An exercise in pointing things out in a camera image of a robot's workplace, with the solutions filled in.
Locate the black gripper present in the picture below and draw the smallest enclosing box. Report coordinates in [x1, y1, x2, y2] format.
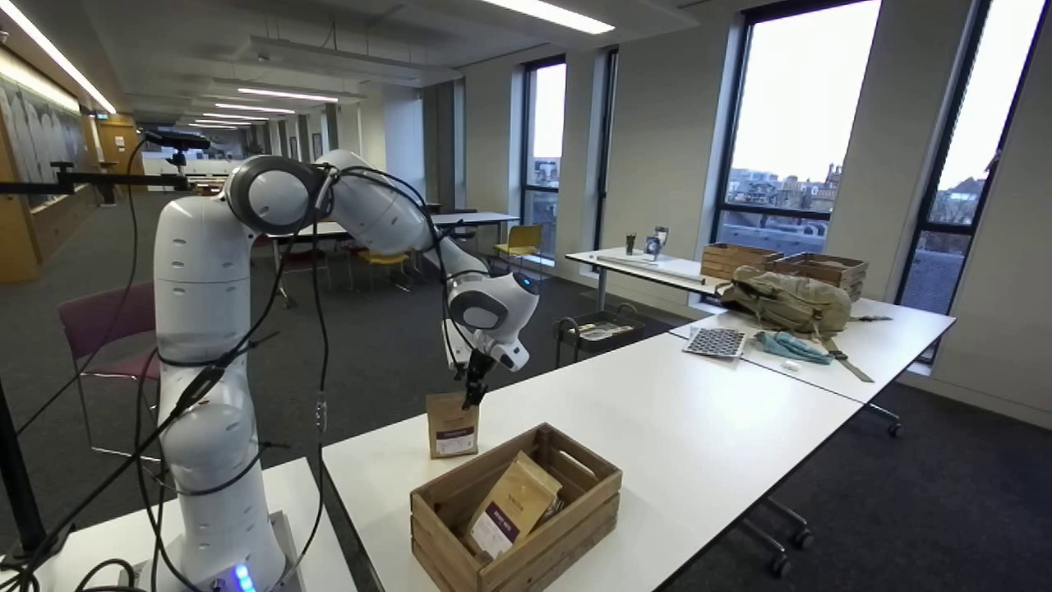
[458, 344, 501, 410]

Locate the white robot base table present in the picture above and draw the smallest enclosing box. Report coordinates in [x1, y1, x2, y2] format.
[29, 455, 357, 592]

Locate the light wooden box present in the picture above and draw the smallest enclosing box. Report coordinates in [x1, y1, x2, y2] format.
[696, 241, 781, 286]

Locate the black office chair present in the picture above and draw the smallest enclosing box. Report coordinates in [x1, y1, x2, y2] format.
[548, 311, 640, 367]

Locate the yellow chair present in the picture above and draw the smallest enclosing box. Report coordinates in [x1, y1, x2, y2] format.
[490, 220, 548, 270]
[357, 244, 416, 292]

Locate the wooden slatted crate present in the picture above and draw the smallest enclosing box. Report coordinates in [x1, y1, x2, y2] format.
[409, 422, 624, 592]

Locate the white side table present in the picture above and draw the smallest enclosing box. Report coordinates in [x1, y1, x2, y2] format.
[561, 244, 729, 323]

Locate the glass jar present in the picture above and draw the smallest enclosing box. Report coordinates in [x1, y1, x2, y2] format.
[640, 225, 673, 264]

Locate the checkered flat mat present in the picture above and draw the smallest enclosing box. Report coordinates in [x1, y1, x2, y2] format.
[680, 323, 749, 364]

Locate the teal cloth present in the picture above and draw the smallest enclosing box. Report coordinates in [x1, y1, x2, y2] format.
[749, 329, 836, 367]

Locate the ceiling light strip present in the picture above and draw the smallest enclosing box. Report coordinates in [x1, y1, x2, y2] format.
[478, 0, 617, 39]
[229, 82, 346, 110]

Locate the dark wooden crate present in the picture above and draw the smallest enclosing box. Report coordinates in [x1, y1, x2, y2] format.
[769, 250, 872, 302]

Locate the purple seat chair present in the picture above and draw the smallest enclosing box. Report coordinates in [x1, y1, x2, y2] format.
[53, 281, 166, 465]

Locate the large window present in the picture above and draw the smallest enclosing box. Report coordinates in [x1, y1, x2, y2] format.
[708, 0, 884, 264]

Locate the black tripod stand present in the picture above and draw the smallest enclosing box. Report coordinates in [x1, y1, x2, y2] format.
[0, 375, 53, 569]

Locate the narrow window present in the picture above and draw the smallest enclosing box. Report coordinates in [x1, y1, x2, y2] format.
[895, 0, 1052, 319]

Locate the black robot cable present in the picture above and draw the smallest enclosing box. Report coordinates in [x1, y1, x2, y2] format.
[274, 162, 336, 587]

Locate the black camera on boom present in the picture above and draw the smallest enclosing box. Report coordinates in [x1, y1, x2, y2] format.
[0, 121, 216, 204]

